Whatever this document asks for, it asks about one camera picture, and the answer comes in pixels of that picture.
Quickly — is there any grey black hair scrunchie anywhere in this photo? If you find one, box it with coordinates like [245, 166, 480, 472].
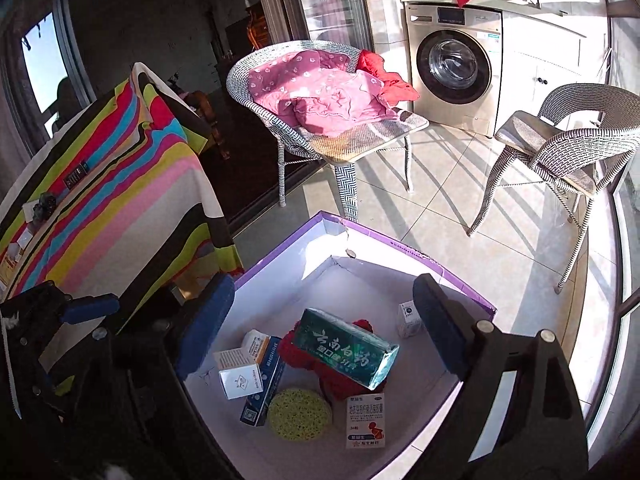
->
[32, 192, 58, 223]

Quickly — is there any white cube box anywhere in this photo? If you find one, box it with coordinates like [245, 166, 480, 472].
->
[214, 348, 264, 400]

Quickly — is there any striped colourful tablecloth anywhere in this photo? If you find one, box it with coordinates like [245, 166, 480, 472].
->
[1, 63, 243, 332]

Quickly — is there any blue white long box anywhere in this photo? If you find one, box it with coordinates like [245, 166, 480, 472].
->
[240, 336, 285, 427]

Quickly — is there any white orange small box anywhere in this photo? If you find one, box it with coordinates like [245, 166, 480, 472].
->
[241, 330, 270, 364]

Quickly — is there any black small box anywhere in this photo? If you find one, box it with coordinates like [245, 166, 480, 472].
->
[63, 162, 90, 191]

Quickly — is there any yellow round sponge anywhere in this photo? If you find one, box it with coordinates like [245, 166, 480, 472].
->
[267, 388, 332, 442]

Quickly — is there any small white box with print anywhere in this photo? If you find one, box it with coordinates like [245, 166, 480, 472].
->
[396, 300, 423, 339]

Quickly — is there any white red medicine box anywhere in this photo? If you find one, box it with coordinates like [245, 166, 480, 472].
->
[346, 393, 386, 450]

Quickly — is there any red cloth in box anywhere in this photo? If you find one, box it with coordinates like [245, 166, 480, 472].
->
[278, 323, 386, 401]

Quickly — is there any green toothpaste box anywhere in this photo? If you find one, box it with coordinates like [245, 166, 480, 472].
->
[294, 309, 399, 391]

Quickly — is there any grey wicker chair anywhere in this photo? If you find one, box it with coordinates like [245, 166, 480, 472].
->
[466, 82, 639, 292]

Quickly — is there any wicker chair with blankets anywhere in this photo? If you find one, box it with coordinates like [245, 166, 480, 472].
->
[226, 40, 430, 221]

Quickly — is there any pink blanket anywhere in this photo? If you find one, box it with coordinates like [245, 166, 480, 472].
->
[247, 50, 397, 138]

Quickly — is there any red garment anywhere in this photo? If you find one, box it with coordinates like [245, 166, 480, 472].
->
[357, 50, 420, 106]

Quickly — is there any white washing machine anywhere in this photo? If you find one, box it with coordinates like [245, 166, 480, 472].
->
[405, 3, 502, 138]

